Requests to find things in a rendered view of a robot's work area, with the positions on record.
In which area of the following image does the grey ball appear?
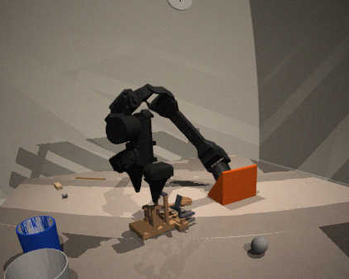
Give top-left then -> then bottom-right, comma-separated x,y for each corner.
251,236 -> 268,254

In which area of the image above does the blue cylindrical cup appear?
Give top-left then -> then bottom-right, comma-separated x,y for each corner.
16,216 -> 62,254

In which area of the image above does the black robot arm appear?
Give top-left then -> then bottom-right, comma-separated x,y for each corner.
104,84 -> 231,182

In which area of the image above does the grey cup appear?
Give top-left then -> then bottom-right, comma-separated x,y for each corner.
4,248 -> 71,279

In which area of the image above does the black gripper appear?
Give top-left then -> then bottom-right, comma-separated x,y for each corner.
126,137 -> 174,203

